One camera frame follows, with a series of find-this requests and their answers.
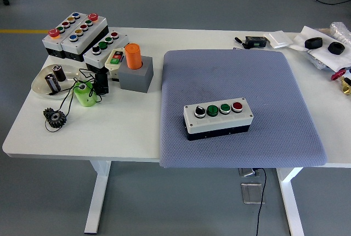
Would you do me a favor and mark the metal floor socket lid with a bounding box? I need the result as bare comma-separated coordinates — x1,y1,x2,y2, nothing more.
240,182,265,205

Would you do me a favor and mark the black metal gear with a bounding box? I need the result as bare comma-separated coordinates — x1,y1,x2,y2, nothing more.
43,107,68,130

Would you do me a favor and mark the grey-blue textured mat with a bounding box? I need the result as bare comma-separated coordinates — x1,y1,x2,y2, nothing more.
158,49,329,170

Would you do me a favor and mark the orange cylinder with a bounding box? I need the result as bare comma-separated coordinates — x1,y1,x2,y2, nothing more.
124,43,143,70

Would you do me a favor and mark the metal floor socket plate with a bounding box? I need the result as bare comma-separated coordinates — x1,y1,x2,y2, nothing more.
238,167,261,178

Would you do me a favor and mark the five-button box with mushroom button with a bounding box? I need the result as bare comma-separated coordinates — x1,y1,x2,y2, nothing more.
60,13,110,63
42,12,83,59

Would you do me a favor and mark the thin black wire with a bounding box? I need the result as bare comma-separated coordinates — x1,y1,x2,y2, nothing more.
44,68,104,133

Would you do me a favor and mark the clear plastic bag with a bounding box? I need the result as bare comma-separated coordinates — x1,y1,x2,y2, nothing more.
305,49,334,70

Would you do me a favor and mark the white table leg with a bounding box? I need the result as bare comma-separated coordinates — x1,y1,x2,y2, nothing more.
83,160,112,234
276,167,305,236

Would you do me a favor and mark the four-button control box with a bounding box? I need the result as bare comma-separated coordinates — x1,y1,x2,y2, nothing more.
183,97,254,141
83,29,129,74

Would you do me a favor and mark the brass valve with red handle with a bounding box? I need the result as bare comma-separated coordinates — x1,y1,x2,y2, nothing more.
330,68,351,96

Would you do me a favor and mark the clear shallow dish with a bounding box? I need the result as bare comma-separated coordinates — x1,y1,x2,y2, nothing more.
31,64,83,100

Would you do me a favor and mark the green plastic cylinder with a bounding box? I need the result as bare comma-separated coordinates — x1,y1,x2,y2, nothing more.
72,81,98,108

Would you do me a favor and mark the black box with green label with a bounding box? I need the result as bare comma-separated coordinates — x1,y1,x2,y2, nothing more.
245,36,268,49

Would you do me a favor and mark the small black device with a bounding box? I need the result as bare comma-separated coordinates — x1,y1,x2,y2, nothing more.
94,71,110,95

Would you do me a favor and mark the yellow floor tape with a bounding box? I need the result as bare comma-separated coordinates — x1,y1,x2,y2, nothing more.
0,29,49,34

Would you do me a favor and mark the beige red-green switch box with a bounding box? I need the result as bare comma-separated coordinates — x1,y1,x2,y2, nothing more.
104,47,127,80

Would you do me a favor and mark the black rubber ring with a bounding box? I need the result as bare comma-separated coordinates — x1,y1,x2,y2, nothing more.
327,42,346,55
304,37,324,50

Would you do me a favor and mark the grey square block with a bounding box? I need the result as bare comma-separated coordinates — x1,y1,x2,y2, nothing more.
117,56,154,94

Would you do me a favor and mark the black floor cable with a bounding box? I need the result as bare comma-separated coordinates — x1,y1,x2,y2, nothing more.
254,167,267,236

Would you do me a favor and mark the black cylindrical capacitor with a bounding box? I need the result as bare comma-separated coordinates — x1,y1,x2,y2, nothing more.
44,73,61,93
52,65,67,82

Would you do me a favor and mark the white foam sheet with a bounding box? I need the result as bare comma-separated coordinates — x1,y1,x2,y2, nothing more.
289,25,351,72

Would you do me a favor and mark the clear bubble wrap bag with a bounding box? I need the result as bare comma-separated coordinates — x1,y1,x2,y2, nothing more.
330,21,351,45

